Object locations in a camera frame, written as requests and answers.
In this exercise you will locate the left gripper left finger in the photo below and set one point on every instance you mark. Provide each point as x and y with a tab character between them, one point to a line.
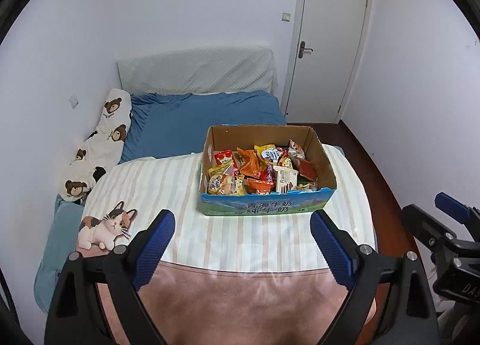
76	314

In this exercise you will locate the blue bed sheet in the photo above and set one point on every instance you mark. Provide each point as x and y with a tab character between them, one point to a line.
175	125

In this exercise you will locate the grey padded headboard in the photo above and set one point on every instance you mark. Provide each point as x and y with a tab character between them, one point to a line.
200	71

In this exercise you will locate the white wall socket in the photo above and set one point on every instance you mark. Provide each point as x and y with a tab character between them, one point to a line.
73	101

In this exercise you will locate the white wall switch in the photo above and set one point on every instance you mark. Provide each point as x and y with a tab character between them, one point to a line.
285	17

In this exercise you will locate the white door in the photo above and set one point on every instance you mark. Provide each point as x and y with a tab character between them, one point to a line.
318	85

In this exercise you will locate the yellow chip bag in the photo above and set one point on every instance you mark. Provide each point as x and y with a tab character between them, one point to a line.
238	185

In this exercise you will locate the orange snack bag upper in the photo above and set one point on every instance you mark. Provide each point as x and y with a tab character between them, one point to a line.
250	163

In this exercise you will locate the striped white blanket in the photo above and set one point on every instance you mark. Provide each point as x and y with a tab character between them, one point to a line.
246	244

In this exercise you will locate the colourful candy bag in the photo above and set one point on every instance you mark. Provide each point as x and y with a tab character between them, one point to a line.
305	186

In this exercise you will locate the bread bun packet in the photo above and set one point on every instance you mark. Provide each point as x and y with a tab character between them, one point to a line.
221	180

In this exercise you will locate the red crown snack packet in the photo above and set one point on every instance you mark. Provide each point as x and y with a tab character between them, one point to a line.
224	156

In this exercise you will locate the orange snack bag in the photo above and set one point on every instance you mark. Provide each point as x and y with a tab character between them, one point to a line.
259	187
250	163

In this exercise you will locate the bear print pillow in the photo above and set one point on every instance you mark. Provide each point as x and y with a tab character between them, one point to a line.
101	151

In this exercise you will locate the orange snack bag lower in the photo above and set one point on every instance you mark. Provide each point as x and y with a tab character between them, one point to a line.
259	187

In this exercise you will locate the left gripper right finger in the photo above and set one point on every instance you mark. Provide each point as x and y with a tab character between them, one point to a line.
408	314

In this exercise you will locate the red purple snack packet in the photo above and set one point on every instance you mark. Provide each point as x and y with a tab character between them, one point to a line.
268	175

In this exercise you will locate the white brown snack bag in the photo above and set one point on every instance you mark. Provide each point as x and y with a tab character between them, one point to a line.
295	151

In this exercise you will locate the yellow cheese noodle packet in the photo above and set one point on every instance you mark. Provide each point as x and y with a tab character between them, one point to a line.
270	154

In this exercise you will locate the brown cardboard box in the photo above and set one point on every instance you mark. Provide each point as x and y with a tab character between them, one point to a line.
245	137

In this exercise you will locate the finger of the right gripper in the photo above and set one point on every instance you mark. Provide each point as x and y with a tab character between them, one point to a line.
425	228
460	212

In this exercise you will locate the white chocolate biscuit box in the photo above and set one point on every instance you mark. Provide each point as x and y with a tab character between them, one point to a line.
286	179

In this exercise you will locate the metal door handle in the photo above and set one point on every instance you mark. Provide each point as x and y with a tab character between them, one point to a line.
303	49

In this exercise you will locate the red noodle packet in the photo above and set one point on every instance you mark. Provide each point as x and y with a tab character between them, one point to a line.
284	160

